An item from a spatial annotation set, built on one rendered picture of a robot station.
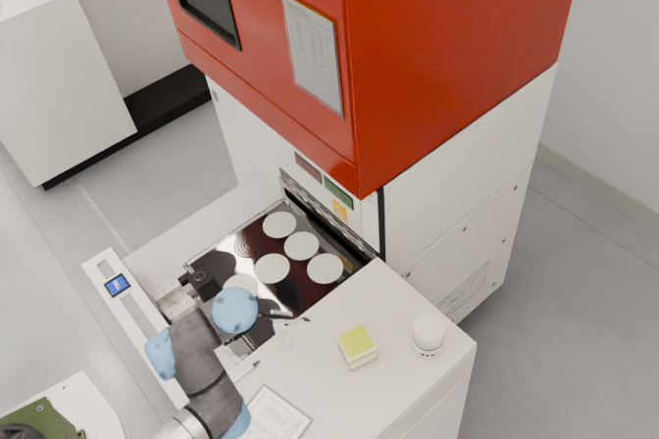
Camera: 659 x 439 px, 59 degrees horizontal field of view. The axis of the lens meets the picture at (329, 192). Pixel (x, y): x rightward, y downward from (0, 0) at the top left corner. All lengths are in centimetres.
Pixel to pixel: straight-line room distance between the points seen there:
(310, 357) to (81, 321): 166
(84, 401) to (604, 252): 221
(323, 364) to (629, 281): 175
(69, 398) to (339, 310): 75
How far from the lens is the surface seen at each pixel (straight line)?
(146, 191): 329
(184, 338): 100
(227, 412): 104
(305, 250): 169
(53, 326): 298
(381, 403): 139
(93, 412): 171
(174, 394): 149
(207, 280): 120
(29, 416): 154
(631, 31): 264
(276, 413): 140
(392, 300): 151
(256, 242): 173
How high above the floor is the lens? 226
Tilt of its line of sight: 48 degrees down
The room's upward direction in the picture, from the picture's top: 7 degrees counter-clockwise
